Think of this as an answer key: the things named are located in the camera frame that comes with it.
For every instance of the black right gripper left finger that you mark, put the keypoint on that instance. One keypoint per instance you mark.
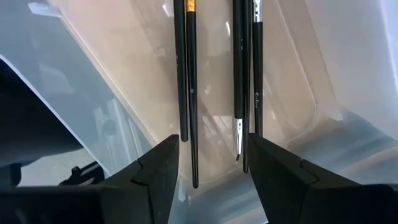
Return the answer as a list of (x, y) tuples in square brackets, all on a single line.
[(77, 205)]

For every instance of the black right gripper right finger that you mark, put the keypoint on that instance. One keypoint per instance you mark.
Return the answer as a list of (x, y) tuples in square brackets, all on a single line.
[(326, 205)]

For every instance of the black paintbrush orange end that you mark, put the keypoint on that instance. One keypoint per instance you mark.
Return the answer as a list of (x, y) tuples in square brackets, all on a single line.
[(192, 124)]

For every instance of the small clear plastic bin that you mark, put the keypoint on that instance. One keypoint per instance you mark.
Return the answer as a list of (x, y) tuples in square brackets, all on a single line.
[(140, 77)]

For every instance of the black aluminium rig frame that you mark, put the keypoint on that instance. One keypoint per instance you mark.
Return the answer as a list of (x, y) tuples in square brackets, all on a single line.
[(25, 124)]

